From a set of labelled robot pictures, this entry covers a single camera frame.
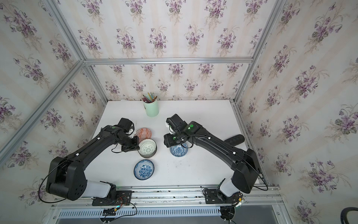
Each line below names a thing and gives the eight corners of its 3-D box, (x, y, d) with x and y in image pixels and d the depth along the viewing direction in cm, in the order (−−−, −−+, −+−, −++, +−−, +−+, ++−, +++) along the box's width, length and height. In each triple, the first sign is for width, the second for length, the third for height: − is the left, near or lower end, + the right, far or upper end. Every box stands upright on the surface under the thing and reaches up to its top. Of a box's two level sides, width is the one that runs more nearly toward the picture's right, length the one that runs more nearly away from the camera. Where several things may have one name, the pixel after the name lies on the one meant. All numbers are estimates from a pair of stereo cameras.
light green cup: (146, 117, 112) (142, 104, 101) (147, 110, 117) (144, 97, 105) (158, 117, 112) (155, 104, 101) (158, 110, 117) (156, 97, 105)
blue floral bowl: (133, 181, 80) (131, 179, 77) (137, 161, 87) (135, 159, 84) (153, 181, 80) (152, 179, 77) (155, 161, 87) (154, 159, 84)
